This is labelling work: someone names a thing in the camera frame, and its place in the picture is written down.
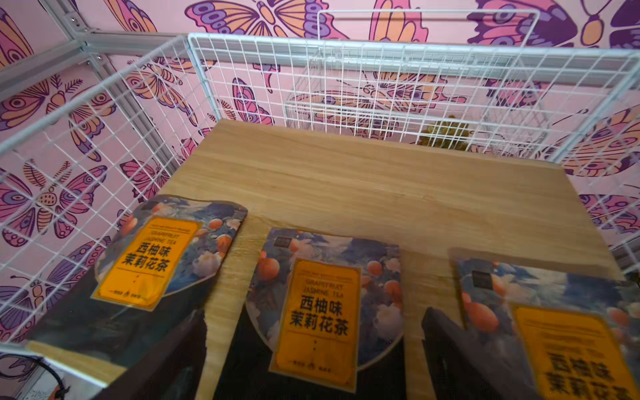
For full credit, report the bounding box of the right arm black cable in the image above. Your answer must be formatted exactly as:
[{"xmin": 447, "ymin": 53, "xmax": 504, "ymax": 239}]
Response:
[{"xmin": 0, "ymin": 353, "xmax": 68, "ymax": 400}]

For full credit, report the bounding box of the orange jasmine tea bag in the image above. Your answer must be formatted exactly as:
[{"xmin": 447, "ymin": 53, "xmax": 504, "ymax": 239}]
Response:
[
  {"xmin": 214, "ymin": 228, "xmax": 407, "ymax": 399},
  {"xmin": 28, "ymin": 195, "xmax": 248, "ymax": 368},
  {"xmin": 448, "ymin": 248, "xmax": 639, "ymax": 399}
]

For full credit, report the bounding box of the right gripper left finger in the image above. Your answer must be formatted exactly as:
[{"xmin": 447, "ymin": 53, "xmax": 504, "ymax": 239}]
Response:
[{"xmin": 95, "ymin": 309, "xmax": 207, "ymax": 399}]

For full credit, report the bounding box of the top wooden shelf board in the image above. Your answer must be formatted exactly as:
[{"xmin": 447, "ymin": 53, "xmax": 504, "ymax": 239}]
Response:
[{"xmin": 162, "ymin": 120, "xmax": 622, "ymax": 399}]

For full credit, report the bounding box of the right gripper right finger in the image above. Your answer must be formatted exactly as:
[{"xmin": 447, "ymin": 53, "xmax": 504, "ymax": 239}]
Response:
[{"xmin": 422, "ymin": 308, "xmax": 541, "ymax": 399}]

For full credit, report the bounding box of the white wire shelf rack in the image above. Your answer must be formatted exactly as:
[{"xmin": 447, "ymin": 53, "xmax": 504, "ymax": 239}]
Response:
[{"xmin": 1, "ymin": 1, "xmax": 639, "ymax": 343}]

